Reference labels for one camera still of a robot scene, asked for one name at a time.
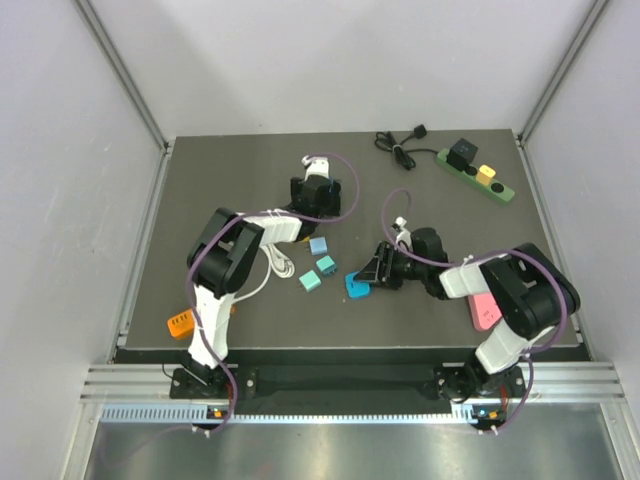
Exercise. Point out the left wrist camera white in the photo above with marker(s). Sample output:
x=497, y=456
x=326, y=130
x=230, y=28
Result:
x=316, y=166

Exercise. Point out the pink triangular socket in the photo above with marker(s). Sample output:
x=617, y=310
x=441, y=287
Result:
x=485, y=312

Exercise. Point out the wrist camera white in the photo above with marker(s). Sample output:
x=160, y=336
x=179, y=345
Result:
x=402, y=234
x=316, y=166

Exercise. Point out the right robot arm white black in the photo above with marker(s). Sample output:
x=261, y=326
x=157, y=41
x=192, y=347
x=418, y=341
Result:
x=532, y=295

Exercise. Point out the teal plug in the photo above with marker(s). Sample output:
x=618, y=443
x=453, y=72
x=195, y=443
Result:
x=326, y=265
x=310, y=281

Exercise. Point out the yellow plug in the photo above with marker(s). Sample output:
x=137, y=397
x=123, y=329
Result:
x=485, y=175

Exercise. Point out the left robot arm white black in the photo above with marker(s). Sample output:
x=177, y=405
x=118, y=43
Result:
x=222, y=259

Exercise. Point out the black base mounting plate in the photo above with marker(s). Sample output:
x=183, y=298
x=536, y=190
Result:
x=268, y=382

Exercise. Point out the black cube adapter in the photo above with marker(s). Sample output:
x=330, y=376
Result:
x=461, y=154

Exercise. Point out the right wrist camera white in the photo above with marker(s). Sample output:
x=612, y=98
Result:
x=402, y=234

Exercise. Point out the light blue plug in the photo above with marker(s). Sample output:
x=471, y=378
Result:
x=356, y=289
x=317, y=245

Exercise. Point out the orange power strip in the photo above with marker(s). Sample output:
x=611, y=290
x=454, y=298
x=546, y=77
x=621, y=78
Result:
x=182, y=325

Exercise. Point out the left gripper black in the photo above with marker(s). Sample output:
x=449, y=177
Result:
x=331, y=204

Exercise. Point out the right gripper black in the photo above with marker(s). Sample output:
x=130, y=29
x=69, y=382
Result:
x=376, y=271

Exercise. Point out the white slotted cable duct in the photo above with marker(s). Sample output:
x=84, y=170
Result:
x=202, y=414

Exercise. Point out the green power strip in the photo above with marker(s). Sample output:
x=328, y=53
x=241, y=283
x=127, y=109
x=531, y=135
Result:
x=497, y=191

